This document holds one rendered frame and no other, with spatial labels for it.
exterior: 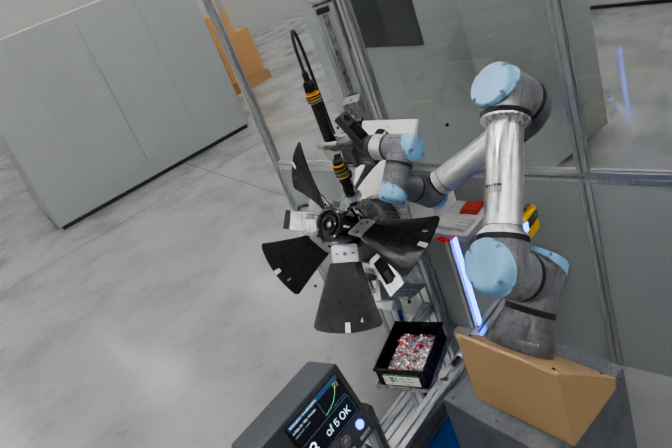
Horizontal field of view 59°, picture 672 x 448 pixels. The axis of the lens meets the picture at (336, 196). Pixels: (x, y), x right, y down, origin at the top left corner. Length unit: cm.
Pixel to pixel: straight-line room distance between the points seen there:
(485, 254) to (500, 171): 19
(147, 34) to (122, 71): 52
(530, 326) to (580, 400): 18
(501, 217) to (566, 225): 118
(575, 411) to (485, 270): 34
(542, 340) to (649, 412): 143
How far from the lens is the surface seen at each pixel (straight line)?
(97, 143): 727
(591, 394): 143
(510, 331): 142
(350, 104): 240
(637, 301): 263
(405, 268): 180
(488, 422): 150
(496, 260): 129
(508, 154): 139
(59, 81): 715
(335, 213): 198
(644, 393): 287
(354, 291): 199
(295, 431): 133
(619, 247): 248
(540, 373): 131
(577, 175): 235
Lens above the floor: 212
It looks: 25 degrees down
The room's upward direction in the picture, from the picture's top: 21 degrees counter-clockwise
